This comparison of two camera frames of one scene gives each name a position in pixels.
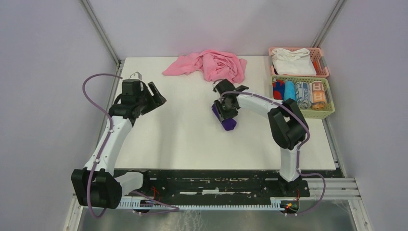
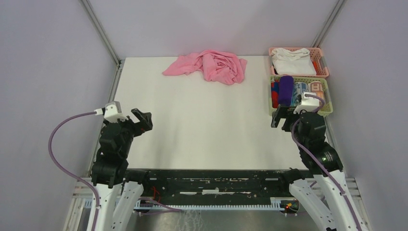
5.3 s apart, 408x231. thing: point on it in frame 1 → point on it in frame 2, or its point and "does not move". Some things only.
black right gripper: [223, 114] → [283, 112]
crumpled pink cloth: [218, 65] does not move
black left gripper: [157, 98] → [144, 119]
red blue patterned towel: [278, 88] does not move
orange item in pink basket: [315, 67] does not move
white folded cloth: [286, 61] does not move
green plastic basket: [311, 113] does not move
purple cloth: [228, 124] → [286, 89]
